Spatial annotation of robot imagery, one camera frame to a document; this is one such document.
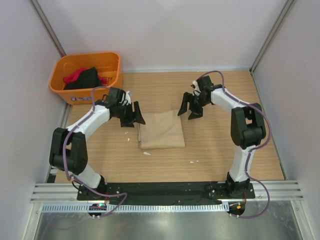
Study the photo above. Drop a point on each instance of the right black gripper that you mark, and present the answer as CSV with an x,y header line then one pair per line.
x,y
186,97

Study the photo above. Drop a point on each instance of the orange plastic basket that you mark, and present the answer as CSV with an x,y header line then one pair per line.
x,y
108,65

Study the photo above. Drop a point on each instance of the beige t shirt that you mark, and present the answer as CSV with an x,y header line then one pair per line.
x,y
162,130

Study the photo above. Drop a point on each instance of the black t shirt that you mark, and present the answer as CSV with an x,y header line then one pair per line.
x,y
83,83

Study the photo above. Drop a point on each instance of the red t shirt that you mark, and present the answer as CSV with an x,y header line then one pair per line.
x,y
91,73

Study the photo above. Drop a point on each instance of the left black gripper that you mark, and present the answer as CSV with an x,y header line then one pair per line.
x,y
133,117

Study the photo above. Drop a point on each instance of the aluminium frame rail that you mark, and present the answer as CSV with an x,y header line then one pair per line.
x,y
279,190

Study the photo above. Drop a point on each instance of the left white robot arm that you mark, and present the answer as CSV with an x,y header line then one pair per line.
x,y
68,151

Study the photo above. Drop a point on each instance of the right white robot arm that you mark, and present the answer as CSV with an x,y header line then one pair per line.
x,y
247,127

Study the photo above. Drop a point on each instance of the white slotted cable duct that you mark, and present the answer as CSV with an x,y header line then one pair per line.
x,y
100,208

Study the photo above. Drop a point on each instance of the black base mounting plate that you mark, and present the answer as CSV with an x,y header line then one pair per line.
x,y
176,193

